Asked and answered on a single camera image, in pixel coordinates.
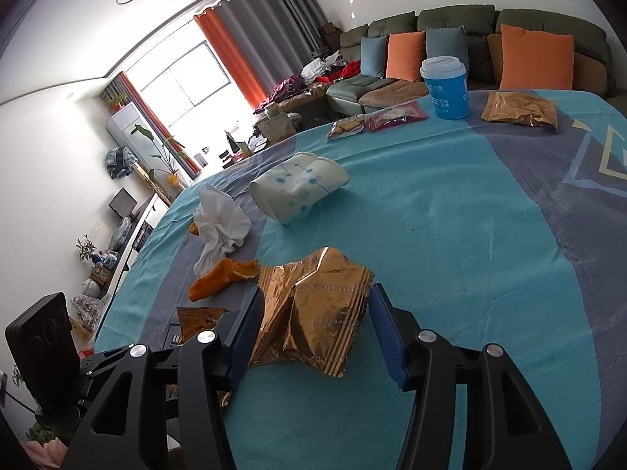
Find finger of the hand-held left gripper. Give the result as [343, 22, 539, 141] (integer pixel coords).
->
[80, 345, 127, 393]
[153, 324, 183, 385]

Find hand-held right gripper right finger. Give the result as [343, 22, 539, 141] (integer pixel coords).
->
[368, 283, 574, 470]

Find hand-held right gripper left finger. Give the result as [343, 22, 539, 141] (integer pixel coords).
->
[61, 286, 268, 470]

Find small orange gold wrapper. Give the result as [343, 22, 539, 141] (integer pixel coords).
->
[176, 306, 230, 346]

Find large orange peel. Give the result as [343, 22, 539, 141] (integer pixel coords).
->
[188, 258, 260, 302]

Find gold foil wrapper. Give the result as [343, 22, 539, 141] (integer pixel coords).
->
[247, 246, 377, 379]

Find person's left forearm pink sleeve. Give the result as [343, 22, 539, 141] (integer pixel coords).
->
[22, 438, 67, 470]

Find clear glassware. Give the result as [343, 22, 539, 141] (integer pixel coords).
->
[71, 294, 103, 324]

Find white black TV cabinet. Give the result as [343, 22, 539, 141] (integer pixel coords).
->
[73, 191, 172, 343]

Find small plant in blue vase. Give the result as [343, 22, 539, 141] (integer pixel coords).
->
[76, 235, 99, 268]

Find blue grey printed tablecloth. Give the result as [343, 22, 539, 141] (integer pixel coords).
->
[93, 89, 627, 470]

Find crumpled white tissue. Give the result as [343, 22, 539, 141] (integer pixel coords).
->
[192, 183, 253, 277]

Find black monitor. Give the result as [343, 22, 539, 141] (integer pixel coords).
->
[108, 188, 140, 221]

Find tall plant yellow pot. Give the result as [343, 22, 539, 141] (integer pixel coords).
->
[128, 124, 189, 192]

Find coffee table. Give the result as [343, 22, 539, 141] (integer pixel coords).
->
[216, 130, 275, 170]

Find cloth covered standing fan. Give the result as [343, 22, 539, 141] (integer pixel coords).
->
[104, 147, 138, 179]

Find clear cracker packet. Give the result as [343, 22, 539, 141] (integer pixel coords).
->
[326, 114, 367, 141]

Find red snack packet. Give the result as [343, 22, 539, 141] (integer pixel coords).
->
[366, 103, 428, 133]

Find white standing air conditioner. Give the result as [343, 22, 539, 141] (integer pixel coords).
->
[106, 105, 189, 192]

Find brown seat mat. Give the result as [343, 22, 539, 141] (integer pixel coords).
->
[359, 81, 432, 107]

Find narrow orange grey curtain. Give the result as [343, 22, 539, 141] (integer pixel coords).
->
[103, 71, 203, 179]

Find blue cup with white lid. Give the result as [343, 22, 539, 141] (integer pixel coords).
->
[420, 56, 470, 121]

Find golden snack packet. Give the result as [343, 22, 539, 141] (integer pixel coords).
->
[481, 90, 559, 132]

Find maroon clothes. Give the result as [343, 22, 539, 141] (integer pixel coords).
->
[265, 73, 314, 108]

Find red cloth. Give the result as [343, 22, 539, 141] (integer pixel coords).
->
[316, 61, 363, 84]

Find window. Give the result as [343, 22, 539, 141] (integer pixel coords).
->
[132, 42, 233, 138]

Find white clothes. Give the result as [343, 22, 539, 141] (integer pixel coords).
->
[300, 59, 329, 81]

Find small blue cushion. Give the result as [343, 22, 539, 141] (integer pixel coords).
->
[360, 36, 390, 79]

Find small orange cushion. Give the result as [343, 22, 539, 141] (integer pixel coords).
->
[385, 31, 427, 82]

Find large blue cushion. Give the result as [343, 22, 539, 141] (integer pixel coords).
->
[425, 25, 470, 79]

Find brown cardboard boxes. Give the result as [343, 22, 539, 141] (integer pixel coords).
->
[318, 22, 344, 50]

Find large orange cushion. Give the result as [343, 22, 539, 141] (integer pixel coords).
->
[500, 23, 575, 91]

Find wide orange grey curtain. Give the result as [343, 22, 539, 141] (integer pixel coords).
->
[193, 0, 339, 113]

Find brown back cushion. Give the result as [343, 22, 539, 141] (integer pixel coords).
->
[487, 34, 611, 99]

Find green sofa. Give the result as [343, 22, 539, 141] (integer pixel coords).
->
[326, 4, 620, 118]

